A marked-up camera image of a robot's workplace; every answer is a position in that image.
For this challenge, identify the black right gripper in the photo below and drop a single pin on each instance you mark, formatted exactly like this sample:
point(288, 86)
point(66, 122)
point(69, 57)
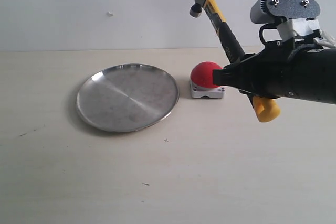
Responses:
point(263, 74)

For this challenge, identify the yellow black claw hammer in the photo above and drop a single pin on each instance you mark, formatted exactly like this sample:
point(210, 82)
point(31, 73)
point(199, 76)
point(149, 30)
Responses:
point(266, 109)

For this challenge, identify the round steel plate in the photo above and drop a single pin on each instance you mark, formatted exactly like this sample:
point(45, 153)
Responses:
point(127, 98)

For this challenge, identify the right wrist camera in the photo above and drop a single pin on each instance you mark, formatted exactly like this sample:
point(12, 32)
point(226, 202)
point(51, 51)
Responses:
point(292, 18)

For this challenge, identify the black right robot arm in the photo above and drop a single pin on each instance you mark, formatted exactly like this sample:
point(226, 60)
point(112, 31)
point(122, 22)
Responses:
point(304, 72)

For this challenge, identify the red dome push button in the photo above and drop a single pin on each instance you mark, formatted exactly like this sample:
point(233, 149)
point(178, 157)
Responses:
point(201, 81)

